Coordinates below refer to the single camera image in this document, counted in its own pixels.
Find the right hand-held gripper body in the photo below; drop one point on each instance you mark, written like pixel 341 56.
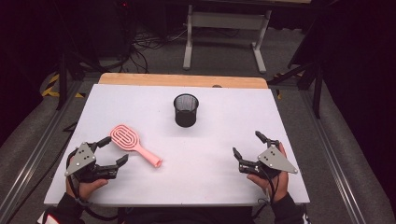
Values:
pixel 275 160

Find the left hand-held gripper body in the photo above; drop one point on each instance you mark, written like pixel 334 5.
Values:
pixel 81 157

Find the pink hairbrush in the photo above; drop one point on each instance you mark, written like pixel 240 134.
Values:
pixel 126 140

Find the black mesh pen holder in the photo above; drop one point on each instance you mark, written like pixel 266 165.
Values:
pixel 186 116

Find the person's right hand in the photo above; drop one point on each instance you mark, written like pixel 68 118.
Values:
pixel 278 186

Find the person's left hand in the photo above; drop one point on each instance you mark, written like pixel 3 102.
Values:
pixel 85 188

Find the white board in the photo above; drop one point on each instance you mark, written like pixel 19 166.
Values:
pixel 193 174

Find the black metal stand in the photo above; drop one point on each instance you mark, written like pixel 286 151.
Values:
pixel 63 77
pixel 316 84

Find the yellow black hazard tape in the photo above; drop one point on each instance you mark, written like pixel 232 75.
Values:
pixel 51 87

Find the person's dark torso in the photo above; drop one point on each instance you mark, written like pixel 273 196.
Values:
pixel 186 216

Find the wooden table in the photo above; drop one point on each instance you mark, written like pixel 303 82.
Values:
pixel 174 80

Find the aluminium floor rail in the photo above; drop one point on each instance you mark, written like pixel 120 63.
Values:
pixel 34 155
pixel 333 161

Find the grey metal table frame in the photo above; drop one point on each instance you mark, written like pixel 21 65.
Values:
pixel 229 21

